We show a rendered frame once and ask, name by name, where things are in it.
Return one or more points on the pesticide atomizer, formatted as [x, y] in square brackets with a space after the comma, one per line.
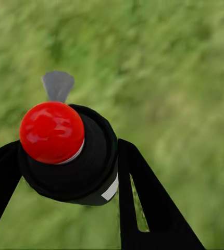
[68, 153]

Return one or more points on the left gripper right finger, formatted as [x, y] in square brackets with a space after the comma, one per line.
[168, 228]

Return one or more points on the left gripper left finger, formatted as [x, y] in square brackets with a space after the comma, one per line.
[9, 173]

